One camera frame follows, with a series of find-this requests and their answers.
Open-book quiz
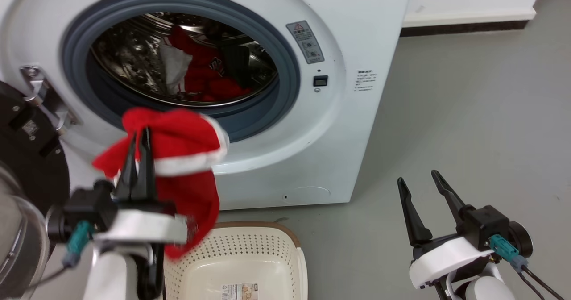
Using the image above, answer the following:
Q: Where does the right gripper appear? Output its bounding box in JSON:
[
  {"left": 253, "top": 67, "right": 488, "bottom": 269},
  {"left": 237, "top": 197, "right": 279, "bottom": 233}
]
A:
[{"left": 397, "top": 169, "right": 492, "bottom": 290}]

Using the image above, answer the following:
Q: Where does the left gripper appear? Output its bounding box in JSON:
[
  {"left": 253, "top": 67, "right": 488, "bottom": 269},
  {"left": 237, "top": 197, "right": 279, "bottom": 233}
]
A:
[{"left": 93, "top": 127, "right": 189, "bottom": 246}]

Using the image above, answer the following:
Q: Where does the red garment with white trim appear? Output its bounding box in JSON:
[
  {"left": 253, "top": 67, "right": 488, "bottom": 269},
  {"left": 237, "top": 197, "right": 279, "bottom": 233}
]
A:
[{"left": 92, "top": 108, "right": 230, "bottom": 260}]

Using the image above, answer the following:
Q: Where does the cream perforated laundry basket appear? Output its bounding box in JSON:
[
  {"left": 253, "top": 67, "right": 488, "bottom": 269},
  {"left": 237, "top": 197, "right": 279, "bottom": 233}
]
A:
[{"left": 162, "top": 221, "right": 309, "bottom": 300}]

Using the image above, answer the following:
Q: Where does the paper label in basket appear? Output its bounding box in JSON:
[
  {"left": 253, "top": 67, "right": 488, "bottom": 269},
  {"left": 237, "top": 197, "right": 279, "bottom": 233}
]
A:
[{"left": 221, "top": 283, "right": 260, "bottom": 300}]

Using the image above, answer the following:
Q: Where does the white front-load washing machine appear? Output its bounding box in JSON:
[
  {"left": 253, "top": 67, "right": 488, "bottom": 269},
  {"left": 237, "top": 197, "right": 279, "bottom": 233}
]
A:
[{"left": 0, "top": 0, "right": 415, "bottom": 211}]

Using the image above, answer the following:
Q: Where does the black round washer door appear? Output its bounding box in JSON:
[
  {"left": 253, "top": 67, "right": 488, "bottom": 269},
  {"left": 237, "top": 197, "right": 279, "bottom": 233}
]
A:
[{"left": 0, "top": 80, "right": 71, "bottom": 300}]

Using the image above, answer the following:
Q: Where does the grey white cloth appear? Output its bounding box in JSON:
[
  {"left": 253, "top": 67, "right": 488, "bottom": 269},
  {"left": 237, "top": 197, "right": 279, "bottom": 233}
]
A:
[{"left": 158, "top": 43, "right": 194, "bottom": 95}]

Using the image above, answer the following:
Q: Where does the red printed garment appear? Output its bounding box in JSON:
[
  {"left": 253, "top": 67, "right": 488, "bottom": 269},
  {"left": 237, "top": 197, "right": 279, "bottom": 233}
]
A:
[{"left": 162, "top": 25, "right": 255, "bottom": 103}]

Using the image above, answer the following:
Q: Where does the metal door hinge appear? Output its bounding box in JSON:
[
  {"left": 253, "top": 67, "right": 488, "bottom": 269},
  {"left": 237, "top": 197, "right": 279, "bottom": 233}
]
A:
[{"left": 20, "top": 66, "right": 80, "bottom": 135}]

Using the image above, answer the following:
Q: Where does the grey rubber door seal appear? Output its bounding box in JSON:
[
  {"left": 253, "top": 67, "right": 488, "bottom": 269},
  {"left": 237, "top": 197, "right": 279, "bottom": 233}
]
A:
[{"left": 61, "top": 0, "right": 301, "bottom": 143}]

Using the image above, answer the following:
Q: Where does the grey warning sticker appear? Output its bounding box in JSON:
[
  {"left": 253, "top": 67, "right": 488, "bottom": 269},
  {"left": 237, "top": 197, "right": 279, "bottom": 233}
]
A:
[{"left": 286, "top": 20, "right": 325, "bottom": 64}]

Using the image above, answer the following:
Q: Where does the right teal connector cable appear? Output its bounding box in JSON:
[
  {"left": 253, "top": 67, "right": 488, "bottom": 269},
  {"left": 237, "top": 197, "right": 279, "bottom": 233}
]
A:
[{"left": 488, "top": 234, "right": 563, "bottom": 300}]

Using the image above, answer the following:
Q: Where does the teal connector cable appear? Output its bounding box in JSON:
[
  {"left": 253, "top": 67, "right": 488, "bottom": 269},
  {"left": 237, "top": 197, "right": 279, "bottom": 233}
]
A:
[
  {"left": 488, "top": 234, "right": 563, "bottom": 300},
  {"left": 26, "top": 221, "right": 95, "bottom": 292}
]

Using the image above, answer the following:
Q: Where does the left teal connector cable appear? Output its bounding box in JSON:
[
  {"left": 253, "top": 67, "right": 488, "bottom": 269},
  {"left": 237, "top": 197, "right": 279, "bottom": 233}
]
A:
[{"left": 26, "top": 221, "right": 95, "bottom": 292}]

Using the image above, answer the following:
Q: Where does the white wall baseboard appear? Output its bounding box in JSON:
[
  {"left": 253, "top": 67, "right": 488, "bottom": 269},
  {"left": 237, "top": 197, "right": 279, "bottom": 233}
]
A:
[{"left": 401, "top": 7, "right": 537, "bottom": 29}]

